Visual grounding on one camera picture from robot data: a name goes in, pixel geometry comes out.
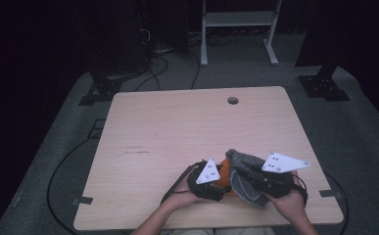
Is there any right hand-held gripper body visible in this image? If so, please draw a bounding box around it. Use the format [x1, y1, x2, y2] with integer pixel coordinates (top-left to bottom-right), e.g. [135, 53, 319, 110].
[259, 152, 310, 199]

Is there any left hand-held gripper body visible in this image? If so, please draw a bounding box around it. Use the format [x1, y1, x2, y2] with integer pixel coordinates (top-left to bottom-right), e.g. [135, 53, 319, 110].
[186, 159, 226, 202]

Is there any orange round fruit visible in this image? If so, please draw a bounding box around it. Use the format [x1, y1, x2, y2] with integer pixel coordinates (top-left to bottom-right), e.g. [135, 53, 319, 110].
[213, 158, 241, 197]

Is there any grey fluffy cloth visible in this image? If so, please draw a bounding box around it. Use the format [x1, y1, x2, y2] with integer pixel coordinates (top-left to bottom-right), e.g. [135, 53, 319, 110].
[225, 148, 270, 209]

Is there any person's right hand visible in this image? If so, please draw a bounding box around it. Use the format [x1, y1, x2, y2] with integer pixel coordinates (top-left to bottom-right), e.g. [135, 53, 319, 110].
[268, 169, 309, 220]

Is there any person's left hand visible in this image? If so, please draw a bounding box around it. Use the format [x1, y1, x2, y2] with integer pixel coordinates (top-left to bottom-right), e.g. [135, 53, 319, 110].
[160, 171, 202, 212]

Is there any grey tape strip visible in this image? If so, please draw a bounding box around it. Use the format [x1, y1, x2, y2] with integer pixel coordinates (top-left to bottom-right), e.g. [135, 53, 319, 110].
[318, 189, 344, 199]
[71, 196, 94, 207]

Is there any black stand base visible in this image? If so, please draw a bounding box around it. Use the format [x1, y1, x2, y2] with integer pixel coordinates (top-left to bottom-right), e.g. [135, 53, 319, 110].
[298, 63, 352, 102]
[77, 72, 123, 107]

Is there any white metal stand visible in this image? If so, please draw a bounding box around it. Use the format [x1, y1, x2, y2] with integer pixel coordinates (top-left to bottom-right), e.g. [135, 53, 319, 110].
[200, 0, 283, 68]

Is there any dark equipment cabinet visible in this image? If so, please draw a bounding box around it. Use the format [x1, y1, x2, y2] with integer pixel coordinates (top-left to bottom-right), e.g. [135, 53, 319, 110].
[88, 0, 151, 74]

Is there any right hand-held gripper black cable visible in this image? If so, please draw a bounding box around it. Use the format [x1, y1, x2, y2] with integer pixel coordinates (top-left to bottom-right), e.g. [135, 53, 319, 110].
[293, 174, 309, 210]

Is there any hand-held gripper black cable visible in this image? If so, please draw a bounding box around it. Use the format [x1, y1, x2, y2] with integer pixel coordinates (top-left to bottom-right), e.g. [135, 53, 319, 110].
[160, 162, 200, 205]
[293, 174, 309, 210]

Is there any left hand-held gripper black cable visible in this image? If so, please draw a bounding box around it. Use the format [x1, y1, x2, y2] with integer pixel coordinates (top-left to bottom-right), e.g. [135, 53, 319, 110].
[160, 162, 200, 205]

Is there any long black floor cable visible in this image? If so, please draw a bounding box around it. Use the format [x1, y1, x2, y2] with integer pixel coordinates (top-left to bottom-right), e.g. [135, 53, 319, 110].
[323, 171, 350, 235]
[46, 136, 96, 235]

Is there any thin black cable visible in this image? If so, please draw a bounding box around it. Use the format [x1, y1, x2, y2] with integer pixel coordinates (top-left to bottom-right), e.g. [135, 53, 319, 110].
[189, 51, 202, 90]

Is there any looped black cable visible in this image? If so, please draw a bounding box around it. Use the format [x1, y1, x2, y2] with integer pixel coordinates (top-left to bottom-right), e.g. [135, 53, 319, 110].
[133, 55, 170, 93]

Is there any tangle of black cables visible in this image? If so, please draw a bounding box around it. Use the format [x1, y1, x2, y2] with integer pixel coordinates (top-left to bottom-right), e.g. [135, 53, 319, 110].
[206, 31, 240, 47]

